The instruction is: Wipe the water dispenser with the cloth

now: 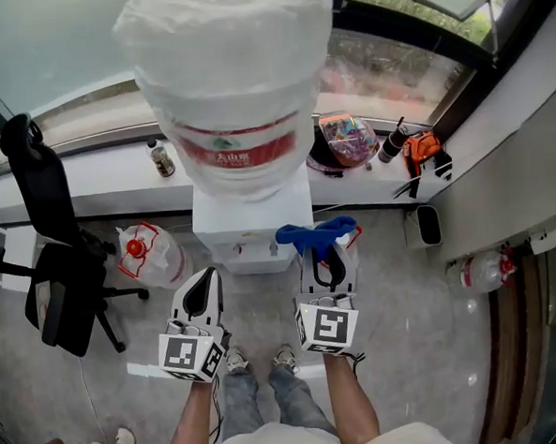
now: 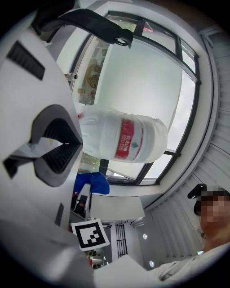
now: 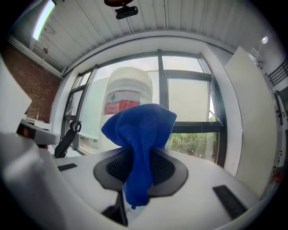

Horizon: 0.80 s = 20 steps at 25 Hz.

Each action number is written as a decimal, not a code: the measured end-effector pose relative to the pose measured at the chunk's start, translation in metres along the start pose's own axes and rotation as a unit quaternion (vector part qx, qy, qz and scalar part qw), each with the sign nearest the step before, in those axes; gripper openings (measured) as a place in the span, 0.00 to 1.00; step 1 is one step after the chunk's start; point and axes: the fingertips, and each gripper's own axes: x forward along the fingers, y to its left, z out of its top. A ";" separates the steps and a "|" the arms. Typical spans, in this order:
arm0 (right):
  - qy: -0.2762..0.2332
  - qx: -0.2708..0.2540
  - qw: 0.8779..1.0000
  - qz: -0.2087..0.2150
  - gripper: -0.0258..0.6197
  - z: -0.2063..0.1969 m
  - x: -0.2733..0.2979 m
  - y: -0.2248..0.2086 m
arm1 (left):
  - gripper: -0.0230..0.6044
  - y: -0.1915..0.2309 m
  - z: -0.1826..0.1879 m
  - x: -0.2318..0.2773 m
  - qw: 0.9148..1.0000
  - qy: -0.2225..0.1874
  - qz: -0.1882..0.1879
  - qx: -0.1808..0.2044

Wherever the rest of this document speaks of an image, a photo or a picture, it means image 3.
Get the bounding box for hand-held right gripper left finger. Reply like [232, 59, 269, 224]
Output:
[93, 147, 134, 192]

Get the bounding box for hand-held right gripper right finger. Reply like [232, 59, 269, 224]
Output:
[147, 147, 189, 198]

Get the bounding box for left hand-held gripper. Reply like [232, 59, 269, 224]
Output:
[16, 119, 61, 146]

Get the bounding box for blue cloth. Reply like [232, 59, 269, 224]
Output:
[101, 103, 178, 210]

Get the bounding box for black jointed arm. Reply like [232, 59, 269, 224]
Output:
[54, 120, 82, 159]

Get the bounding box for green bushes outside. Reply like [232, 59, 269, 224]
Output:
[165, 132, 218, 163]

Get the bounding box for white flat panel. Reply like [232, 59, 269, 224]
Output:
[0, 57, 32, 133]

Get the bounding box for tall white board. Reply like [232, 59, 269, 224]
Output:
[223, 46, 278, 199]

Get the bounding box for long ceiling light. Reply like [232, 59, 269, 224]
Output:
[32, 0, 56, 41]

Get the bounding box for brown round ceiling fixture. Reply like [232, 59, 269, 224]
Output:
[103, 0, 134, 7]

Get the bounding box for dark metal window frame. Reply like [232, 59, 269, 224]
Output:
[60, 49, 228, 168]

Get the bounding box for black wall rack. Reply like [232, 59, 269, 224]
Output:
[267, 57, 288, 87]

